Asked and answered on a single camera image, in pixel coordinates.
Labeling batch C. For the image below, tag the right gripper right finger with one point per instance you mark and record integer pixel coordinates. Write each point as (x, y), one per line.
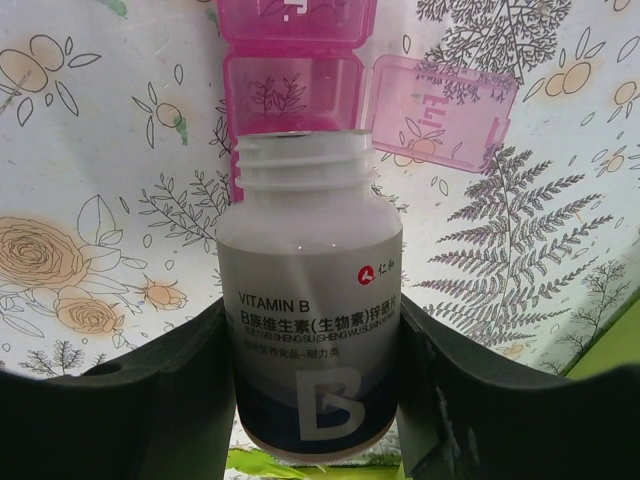
(466, 412)

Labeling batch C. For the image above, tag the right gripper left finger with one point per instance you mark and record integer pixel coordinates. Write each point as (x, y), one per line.
(162, 411)

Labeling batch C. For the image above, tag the white capped pill bottle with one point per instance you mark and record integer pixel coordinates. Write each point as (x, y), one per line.
(310, 262)

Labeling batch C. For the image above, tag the pink weekly pill organizer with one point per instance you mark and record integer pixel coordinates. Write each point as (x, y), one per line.
(293, 66)

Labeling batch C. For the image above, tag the green plastic basket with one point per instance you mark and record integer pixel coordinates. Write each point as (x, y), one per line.
(384, 460)

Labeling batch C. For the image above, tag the floral table mat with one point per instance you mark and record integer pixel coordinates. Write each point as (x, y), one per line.
(117, 164)

